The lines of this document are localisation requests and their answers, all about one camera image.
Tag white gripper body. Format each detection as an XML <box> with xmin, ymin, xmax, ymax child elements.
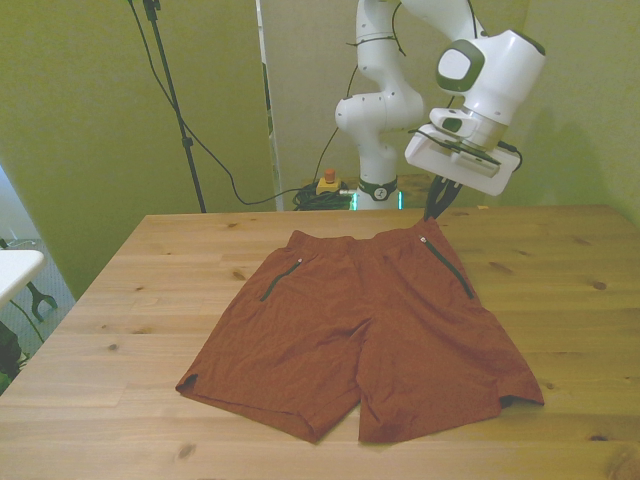
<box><xmin>403</xmin><ymin>124</ymin><xmax>517</xmax><ymax>197</ymax></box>

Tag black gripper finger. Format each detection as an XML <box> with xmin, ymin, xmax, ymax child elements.
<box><xmin>424</xmin><ymin>175</ymin><xmax>446</xmax><ymax>222</ymax></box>
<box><xmin>435</xmin><ymin>180</ymin><xmax>464</xmax><ymax>219</ymax></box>

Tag rust orange shorts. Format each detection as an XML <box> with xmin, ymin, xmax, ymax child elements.
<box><xmin>174</xmin><ymin>218</ymin><xmax>545</xmax><ymax>445</ymax></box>

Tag yellow emergency stop button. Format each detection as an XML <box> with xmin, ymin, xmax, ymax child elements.
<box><xmin>316</xmin><ymin>168</ymin><xmax>351</xmax><ymax>197</ymax></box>

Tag white vertical panel strip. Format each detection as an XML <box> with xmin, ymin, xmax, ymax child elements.
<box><xmin>254</xmin><ymin>0</ymin><xmax>284</xmax><ymax>212</ymax></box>

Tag black tripod stand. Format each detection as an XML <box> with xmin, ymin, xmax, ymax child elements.
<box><xmin>142</xmin><ymin>0</ymin><xmax>208</xmax><ymax>214</ymax></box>

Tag white side table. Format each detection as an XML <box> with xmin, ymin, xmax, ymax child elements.
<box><xmin>0</xmin><ymin>248</ymin><xmax>46</xmax><ymax>306</ymax></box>

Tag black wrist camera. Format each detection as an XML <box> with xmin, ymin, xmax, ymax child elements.
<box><xmin>438</xmin><ymin>138</ymin><xmax>502</xmax><ymax>168</ymax></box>

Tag thin black base cable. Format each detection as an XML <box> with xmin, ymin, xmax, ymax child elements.
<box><xmin>317</xmin><ymin>62</ymin><xmax>360</xmax><ymax>182</ymax></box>

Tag coiled black cables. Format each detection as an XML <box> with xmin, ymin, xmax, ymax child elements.
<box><xmin>291</xmin><ymin>182</ymin><xmax>357</xmax><ymax>212</ymax></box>

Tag black tripod cable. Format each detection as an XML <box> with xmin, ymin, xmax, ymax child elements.
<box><xmin>127</xmin><ymin>0</ymin><xmax>306</xmax><ymax>207</ymax></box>

